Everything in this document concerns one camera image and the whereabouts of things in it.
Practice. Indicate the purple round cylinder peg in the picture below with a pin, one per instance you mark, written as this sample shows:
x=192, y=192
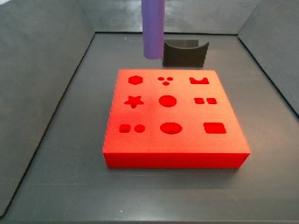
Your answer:
x=152, y=13

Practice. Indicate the red shape-sorting block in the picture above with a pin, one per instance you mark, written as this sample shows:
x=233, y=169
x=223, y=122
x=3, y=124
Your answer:
x=171, y=121

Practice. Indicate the dark grey curved holder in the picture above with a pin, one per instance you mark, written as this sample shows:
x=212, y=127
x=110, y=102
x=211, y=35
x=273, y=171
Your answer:
x=184, y=53

